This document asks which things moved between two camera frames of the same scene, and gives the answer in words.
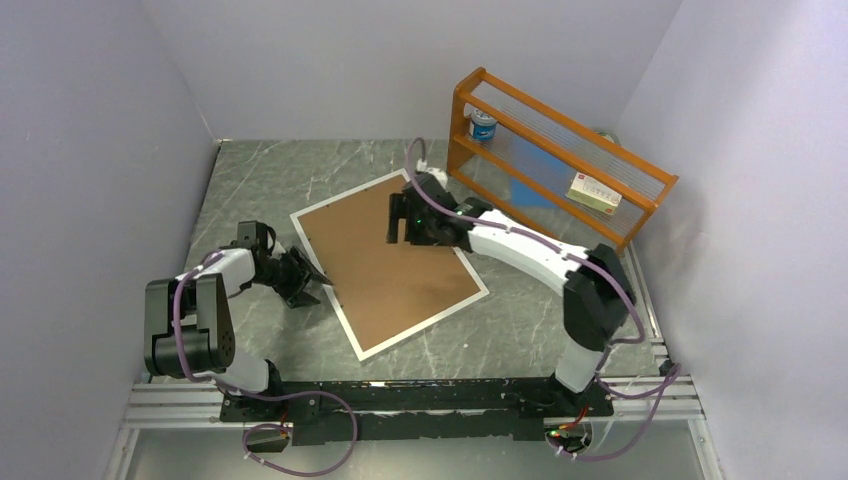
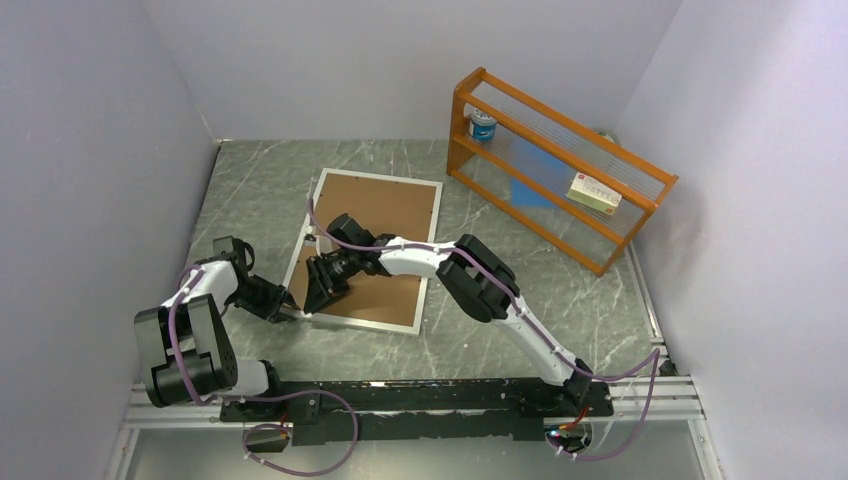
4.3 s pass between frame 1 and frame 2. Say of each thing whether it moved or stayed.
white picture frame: moved
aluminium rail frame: stayed
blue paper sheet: stayed
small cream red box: stayed
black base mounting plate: stayed
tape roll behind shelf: stayed
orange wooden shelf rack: stayed
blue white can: stayed
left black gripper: moved
